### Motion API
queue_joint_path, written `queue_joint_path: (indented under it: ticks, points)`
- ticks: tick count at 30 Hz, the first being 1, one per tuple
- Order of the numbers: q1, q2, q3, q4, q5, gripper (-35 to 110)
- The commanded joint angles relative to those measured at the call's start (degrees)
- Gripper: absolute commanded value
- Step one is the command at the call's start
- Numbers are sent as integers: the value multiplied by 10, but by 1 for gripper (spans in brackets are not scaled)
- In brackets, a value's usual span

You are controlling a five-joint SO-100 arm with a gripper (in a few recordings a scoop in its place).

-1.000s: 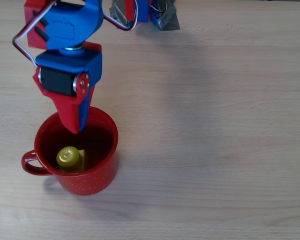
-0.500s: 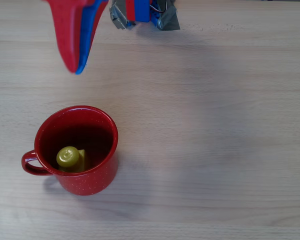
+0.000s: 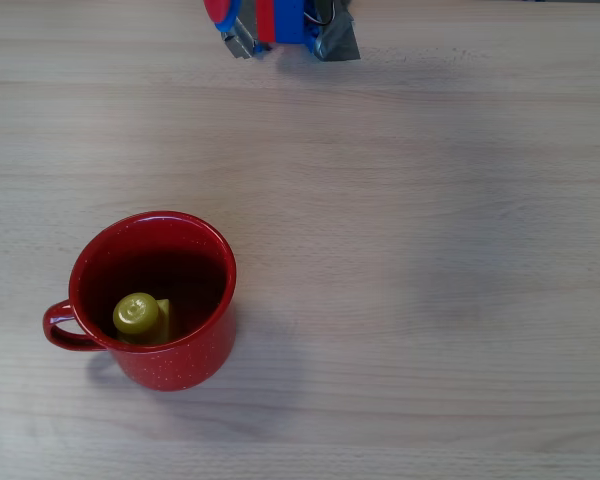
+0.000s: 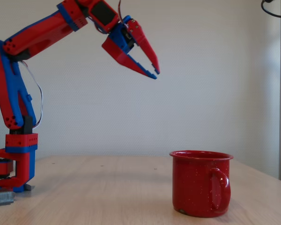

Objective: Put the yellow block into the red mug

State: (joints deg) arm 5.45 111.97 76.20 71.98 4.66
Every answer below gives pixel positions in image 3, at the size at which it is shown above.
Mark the yellow green toy block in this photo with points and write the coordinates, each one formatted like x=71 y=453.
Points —
x=135 y=312

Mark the red enamel mug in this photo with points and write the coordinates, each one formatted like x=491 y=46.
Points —
x=180 y=360

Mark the grey duct tape piece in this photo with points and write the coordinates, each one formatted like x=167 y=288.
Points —
x=340 y=40
x=237 y=42

